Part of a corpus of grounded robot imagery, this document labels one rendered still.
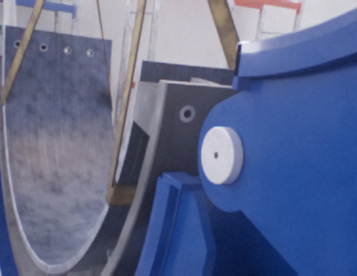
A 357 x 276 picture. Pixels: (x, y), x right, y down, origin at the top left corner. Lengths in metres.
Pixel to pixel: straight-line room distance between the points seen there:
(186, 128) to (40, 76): 2.15
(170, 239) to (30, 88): 2.19
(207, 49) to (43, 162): 7.44
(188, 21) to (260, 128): 9.08
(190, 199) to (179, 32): 8.80
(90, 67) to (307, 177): 2.73
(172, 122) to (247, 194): 0.36
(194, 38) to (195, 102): 8.83
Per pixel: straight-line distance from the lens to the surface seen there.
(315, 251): 1.03
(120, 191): 1.69
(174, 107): 1.42
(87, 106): 3.55
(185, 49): 10.17
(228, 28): 2.03
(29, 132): 3.38
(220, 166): 1.19
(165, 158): 1.47
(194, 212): 1.35
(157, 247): 1.47
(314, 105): 1.01
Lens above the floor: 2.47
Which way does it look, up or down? 10 degrees down
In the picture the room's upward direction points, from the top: 8 degrees clockwise
